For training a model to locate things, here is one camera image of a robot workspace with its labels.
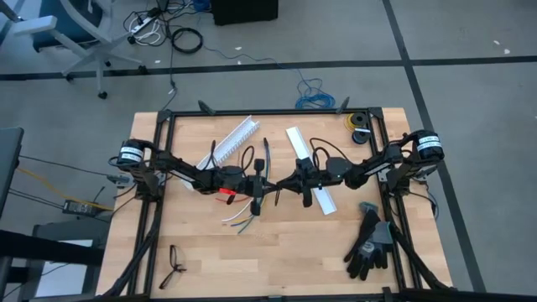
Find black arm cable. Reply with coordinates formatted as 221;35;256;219
240;144;256;169
309;137;350;169

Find grey black work glove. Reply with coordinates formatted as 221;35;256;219
360;220;395;272

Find black box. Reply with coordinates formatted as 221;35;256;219
211;0;279;26

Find yellow wire spool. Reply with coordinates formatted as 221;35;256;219
344;112;369;132

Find white power strip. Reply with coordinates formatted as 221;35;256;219
128;15;157;34

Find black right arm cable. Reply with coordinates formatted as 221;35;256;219
309;137;350;169

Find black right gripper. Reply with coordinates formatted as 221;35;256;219
277;157;331;209

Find black cable coil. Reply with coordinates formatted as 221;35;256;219
170;27;205;55

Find yellow floor cable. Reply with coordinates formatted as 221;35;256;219
17;166;114;211

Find white slotted cable duct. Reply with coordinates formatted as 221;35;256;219
182;115;261;192

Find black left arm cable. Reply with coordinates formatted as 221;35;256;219
240;144;256;169

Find white flat duct cover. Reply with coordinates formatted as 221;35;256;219
285;126;338;216

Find white cable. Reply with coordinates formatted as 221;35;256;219
221;200;253;222

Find blue floor cable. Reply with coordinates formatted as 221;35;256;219
203;44;336;111

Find black aluminium table frame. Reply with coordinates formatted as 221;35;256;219
96;100;458;302

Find black power adapter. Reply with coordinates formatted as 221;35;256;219
61;199;98;217

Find black eyeglasses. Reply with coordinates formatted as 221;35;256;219
158;244;188;290

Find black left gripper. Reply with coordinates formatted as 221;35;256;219
239;159;282;217

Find black furniture bar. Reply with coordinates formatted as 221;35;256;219
0;228;106;268

